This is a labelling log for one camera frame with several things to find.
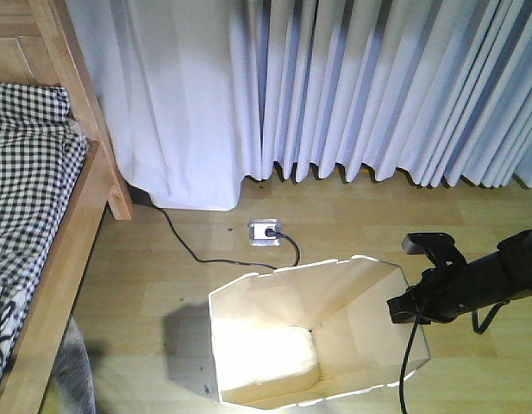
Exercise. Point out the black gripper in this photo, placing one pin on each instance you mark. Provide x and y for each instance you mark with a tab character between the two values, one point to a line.
434	298

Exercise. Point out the white paper trash bin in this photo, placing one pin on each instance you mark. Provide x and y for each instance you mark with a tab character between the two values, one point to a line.
308	333

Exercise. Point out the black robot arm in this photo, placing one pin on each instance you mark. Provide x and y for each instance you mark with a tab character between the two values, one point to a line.
499	277

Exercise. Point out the silver floor socket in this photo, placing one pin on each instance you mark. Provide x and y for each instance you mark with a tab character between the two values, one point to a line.
263	232

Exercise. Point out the white curtain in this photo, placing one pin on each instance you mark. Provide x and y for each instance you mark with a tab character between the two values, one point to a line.
199	95

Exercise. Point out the grey fluffy rug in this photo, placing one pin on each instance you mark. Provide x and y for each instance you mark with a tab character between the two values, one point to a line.
70	388

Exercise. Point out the black white checkered bedding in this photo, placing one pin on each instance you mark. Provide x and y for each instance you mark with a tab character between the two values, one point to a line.
42	153

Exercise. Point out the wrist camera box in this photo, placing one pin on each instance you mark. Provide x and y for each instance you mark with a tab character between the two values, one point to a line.
420	243

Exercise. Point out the wooden bed frame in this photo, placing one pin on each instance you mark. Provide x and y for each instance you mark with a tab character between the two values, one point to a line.
39	47

